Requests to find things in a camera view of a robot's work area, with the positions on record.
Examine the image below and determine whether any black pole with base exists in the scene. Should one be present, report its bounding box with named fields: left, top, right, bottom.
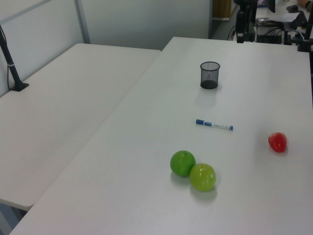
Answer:
left=0, top=24, right=30, bottom=92

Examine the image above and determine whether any black equipment on desk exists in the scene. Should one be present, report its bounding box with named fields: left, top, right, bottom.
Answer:
left=255, top=20, right=286, bottom=45

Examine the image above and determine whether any light green apple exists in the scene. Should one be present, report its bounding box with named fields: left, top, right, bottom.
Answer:
left=189, top=163, right=217, bottom=192

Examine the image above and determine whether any black angled stand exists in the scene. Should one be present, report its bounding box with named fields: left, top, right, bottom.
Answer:
left=290, top=10, right=309, bottom=31

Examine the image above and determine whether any red toy strawberry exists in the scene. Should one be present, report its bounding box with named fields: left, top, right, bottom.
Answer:
left=268, top=132, right=288, bottom=153

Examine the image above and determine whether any grey partition post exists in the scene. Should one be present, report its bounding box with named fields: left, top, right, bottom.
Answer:
left=74, top=0, right=91, bottom=45

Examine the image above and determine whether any black camera stand with clamp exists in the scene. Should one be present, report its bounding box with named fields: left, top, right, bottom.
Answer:
left=297, top=14, right=313, bottom=52

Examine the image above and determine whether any wooden cabinet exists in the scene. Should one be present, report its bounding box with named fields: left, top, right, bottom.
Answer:
left=212, top=0, right=232, bottom=19

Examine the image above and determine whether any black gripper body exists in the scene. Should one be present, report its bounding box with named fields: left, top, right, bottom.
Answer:
left=233, top=0, right=258, bottom=13

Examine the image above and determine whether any blue and white marker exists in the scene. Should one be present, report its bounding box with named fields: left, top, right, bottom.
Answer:
left=195, top=118, right=234, bottom=131

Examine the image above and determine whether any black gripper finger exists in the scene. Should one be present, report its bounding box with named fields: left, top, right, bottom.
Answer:
left=235, top=11, right=246, bottom=44
left=245, top=9, right=254, bottom=42

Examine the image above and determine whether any dark green apple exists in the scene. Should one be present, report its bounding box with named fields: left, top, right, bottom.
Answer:
left=170, top=150, right=197, bottom=178

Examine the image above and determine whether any black mesh pen cup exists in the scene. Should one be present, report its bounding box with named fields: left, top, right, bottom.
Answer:
left=200, top=61, right=221, bottom=90

